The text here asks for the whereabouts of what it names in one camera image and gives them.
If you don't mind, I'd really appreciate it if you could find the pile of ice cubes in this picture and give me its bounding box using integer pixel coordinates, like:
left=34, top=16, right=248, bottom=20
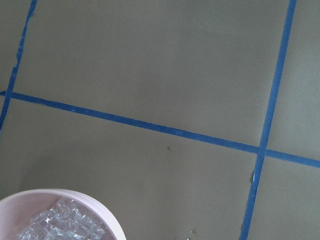
left=16, top=198, right=108, bottom=240

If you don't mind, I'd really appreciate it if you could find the pink bowl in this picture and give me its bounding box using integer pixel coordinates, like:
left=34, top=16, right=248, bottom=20
left=0, top=189, right=126, bottom=240

